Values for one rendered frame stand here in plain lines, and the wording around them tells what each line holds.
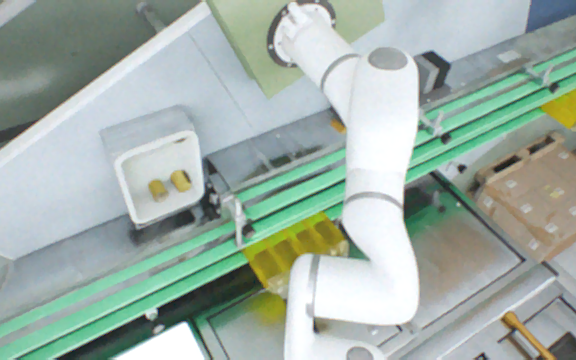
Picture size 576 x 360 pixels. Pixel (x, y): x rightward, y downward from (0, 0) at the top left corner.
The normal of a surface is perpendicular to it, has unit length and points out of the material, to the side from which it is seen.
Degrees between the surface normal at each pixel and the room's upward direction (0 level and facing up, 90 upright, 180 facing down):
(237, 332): 90
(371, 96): 96
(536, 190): 98
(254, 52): 4
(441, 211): 90
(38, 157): 0
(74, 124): 0
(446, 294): 90
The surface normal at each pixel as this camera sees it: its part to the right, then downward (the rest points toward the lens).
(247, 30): 0.47, 0.69
